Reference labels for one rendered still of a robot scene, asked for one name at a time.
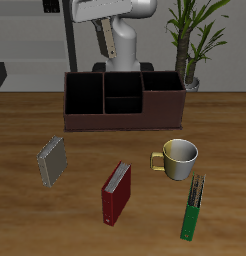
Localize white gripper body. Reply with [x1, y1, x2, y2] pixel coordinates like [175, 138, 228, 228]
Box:
[70, 0, 133, 24]

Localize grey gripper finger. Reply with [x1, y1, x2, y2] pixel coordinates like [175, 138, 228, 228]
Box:
[100, 17, 118, 60]
[91, 19, 109, 57]

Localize dark brown desk caddy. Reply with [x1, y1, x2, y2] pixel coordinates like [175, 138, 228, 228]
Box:
[62, 70, 188, 133]

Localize yellowish grey book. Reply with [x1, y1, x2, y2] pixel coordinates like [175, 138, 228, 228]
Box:
[36, 134, 69, 189]

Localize red book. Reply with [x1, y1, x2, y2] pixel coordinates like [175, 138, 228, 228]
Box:
[101, 160, 132, 227]

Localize green book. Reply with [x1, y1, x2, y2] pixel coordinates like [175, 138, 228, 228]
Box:
[179, 171, 207, 242]

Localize green pot plant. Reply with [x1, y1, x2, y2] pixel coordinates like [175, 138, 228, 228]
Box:
[165, 0, 232, 93]

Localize yellow and white mug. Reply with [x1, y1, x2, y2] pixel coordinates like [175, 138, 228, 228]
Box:
[149, 138, 200, 182]

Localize black vertical post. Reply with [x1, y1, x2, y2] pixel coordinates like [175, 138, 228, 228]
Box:
[62, 0, 78, 73]

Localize small black wall box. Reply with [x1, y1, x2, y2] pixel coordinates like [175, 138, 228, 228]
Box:
[42, 0, 61, 14]

